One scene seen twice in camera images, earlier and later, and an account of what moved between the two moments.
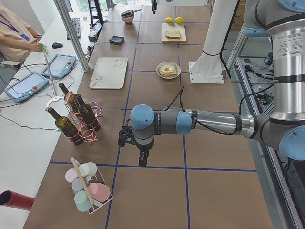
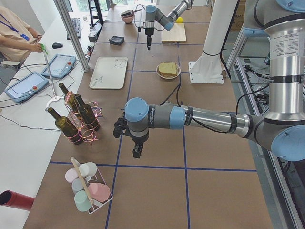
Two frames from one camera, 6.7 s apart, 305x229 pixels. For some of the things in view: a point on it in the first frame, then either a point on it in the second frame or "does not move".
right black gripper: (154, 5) -> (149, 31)
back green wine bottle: (70, 99) does not move
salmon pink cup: (99, 192) does not move
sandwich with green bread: (173, 34) -> (167, 67)
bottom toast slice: (173, 73) does not move
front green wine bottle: (66, 127) does not move
